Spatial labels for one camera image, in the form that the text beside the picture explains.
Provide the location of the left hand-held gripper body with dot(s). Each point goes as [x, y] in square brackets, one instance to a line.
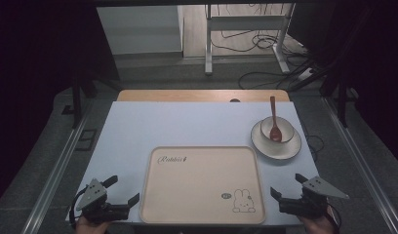
[95, 195]

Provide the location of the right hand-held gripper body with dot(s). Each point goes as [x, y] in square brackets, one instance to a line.
[304, 205]

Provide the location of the white ceramic plate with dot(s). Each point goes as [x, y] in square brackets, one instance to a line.
[278, 149]

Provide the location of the white ceramic bowl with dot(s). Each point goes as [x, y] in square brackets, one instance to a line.
[286, 128]

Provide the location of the reddish brown wooden spoon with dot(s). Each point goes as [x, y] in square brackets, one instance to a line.
[275, 131]

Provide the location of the beige rabbit print tray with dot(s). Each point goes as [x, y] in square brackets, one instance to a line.
[200, 188]

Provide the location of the person's right hand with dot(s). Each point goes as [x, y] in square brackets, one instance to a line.
[320, 225]

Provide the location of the person's left hand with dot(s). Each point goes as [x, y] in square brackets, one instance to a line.
[89, 228]

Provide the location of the black floor socket plate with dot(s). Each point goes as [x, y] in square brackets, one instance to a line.
[86, 139]

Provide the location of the black metal stand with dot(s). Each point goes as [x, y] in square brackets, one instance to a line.
[78, 100]
[341, 97]

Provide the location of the white table mat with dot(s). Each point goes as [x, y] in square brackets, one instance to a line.
[187, 123]

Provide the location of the white power strip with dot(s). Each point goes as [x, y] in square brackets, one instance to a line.
[305, 74]

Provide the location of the wooden table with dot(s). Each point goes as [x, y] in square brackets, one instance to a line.
[187, 95]

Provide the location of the white cabinet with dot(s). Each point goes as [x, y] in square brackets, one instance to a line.
[138, 29]

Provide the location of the aluminium floor rail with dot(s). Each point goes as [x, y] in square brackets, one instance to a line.
[363, 162]
[57, 172]

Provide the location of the white metal desk frame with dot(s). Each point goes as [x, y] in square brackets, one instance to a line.
[246, 23]

